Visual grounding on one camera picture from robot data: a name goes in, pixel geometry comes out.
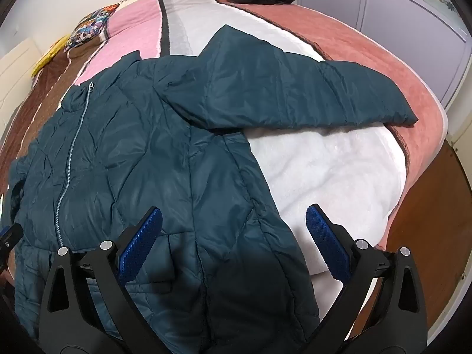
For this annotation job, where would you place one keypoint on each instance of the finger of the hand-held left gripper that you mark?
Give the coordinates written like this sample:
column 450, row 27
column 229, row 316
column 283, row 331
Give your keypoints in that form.
column 11, row 243

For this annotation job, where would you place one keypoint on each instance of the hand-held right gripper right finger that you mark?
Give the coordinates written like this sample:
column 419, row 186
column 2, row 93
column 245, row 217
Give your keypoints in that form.
column 326, row 241

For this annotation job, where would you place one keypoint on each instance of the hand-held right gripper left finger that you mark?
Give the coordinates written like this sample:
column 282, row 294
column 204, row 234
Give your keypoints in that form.
column 142, row 241

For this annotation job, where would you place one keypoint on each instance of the teal quilted puffer jacket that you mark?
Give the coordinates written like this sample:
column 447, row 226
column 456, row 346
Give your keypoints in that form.
column 147, row 155

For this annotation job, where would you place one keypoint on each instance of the pink white patchwork plush blanket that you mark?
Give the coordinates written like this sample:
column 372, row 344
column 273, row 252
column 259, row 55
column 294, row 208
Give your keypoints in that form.
column 332, row 177

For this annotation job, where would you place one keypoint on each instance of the cream headboard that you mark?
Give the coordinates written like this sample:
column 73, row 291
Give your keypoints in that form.
column 14, row 73

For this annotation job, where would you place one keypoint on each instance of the yellow cushion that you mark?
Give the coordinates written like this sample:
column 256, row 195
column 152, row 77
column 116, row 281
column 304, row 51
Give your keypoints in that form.
column 48, row 57

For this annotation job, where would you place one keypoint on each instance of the salmon pink bedspread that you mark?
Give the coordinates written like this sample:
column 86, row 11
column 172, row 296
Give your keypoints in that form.
column 368, row 51

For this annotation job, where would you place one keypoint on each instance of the colourful printed cushion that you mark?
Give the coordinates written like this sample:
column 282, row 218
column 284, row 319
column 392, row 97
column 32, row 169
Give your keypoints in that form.
column 92, row 25

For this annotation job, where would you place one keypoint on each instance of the brown wooden bed frame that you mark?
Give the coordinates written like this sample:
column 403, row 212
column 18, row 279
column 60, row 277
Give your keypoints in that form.
column 435, row 210

